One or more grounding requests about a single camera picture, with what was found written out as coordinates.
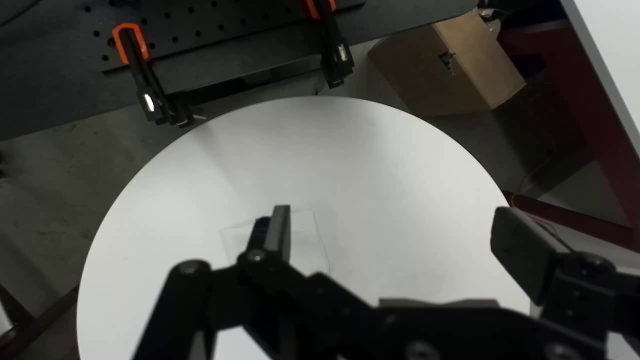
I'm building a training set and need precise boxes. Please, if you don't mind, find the orange black clamp right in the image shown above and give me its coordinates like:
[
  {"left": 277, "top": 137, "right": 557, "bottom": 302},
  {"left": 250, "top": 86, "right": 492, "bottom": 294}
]
[{"left": 303, "top": 0, "right": 353, "bottom": 87}]

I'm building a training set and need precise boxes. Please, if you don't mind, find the brown cardboard box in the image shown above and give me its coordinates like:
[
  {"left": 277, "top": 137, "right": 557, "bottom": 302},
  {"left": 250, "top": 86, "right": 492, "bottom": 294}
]
[{"left": 368, "top": 8, "right": 526, "bottom": 116}]

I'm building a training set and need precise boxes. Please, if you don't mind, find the orange black clamp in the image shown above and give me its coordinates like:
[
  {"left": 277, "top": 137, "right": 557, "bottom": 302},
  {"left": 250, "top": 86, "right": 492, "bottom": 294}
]
[
  {"left": 303, "top": 0, "right": 353, "bottom": 87},
  {"left": 111, "top": 21, "right": 194, "bottom": 126}
]

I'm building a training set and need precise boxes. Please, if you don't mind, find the black perforated breadboard plate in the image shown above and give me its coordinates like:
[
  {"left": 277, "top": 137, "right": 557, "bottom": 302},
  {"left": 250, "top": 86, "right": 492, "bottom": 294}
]
[{"left": 77, "top": 0, "right": 368, "bottom": 74}]

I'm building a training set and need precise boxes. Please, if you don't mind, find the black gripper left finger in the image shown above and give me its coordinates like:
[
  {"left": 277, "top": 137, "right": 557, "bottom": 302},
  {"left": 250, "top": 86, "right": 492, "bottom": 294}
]
[{"left": 238, "top": 204, "right": 292, "bottom": 273}]

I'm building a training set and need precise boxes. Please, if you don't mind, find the orange black clamp left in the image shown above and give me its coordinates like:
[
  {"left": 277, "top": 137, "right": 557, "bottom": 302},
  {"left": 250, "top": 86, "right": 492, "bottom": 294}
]
[{"left": 111, "top": 21, "right": 194, "bottom": 126}]

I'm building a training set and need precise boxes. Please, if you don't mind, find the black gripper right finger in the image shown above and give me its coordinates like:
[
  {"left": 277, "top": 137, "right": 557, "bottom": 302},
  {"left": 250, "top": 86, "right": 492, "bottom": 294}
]
[{"left": 489, "top": 206, "right": 614, "bottom": 306}]

